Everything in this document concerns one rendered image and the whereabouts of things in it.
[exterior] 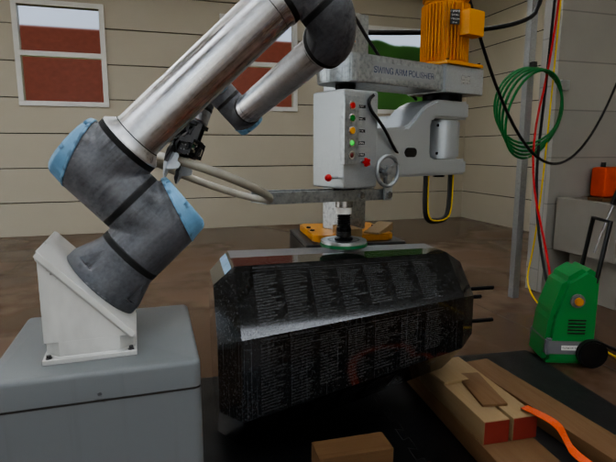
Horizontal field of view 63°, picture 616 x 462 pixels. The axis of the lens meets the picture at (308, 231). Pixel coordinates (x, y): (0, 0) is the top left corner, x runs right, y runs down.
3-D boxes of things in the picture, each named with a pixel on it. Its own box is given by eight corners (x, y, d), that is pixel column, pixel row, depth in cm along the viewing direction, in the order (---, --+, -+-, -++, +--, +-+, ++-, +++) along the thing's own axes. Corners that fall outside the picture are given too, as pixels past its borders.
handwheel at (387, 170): (385, 186, 235) (386, 153, 233) (401, 187, 227) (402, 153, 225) (361, 187, 226) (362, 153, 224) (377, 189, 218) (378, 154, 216)
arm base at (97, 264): (133, 324, 108) (167, 291, 110) (61, 266, 102) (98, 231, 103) (132, 298, 126) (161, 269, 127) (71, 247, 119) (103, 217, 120)
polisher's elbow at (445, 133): (413, 158, 265) (414, 120, 262) (433, 158, 279) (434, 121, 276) (446, 159, 252) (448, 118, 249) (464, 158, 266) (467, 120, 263)
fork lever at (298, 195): (367, 196, 252) (367, 186, 251) (395, 200, 236) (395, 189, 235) (246, 202, 211) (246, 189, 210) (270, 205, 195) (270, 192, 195)
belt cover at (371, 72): (443, 105, 281) (445, 74, 278) (482, 102, 261) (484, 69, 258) (304, 94, 225) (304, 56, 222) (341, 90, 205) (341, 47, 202)
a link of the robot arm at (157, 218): (158, 281, 110) (215, 225, 112) (97, 227, 105) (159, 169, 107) (158, 269, 124) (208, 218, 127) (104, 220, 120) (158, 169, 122)
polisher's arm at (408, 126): (434, 191, 283) (438, 102, 275) (469, 194, 264) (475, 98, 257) (334, 199, 240) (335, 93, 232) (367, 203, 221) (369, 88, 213)
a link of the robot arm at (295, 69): (387, 24, 113) (258, 122, 170) (351, -22, 109) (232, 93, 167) (361, 52, 108) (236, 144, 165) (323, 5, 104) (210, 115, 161)
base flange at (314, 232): (298, 229, 337) (298, 222, 336) (368, 227, 346) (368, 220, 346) (313, 243, 290) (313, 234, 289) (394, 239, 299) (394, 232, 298)
